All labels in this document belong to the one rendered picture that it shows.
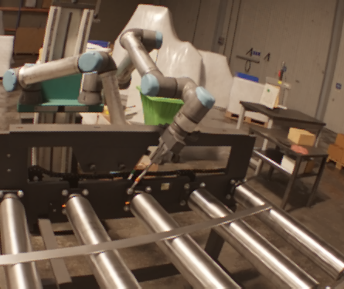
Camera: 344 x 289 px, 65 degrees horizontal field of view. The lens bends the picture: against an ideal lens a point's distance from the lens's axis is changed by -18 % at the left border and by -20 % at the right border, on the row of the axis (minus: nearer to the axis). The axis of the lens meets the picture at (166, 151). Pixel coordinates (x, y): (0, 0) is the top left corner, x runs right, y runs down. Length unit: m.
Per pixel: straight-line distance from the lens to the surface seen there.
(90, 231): 1.08
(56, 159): 2.58
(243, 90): 7.95
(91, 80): 2.21
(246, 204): 1.63
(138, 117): 5.10
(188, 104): 1.22
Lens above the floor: 1.55
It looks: 19 degrees down
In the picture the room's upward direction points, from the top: 11 degrees clockwise
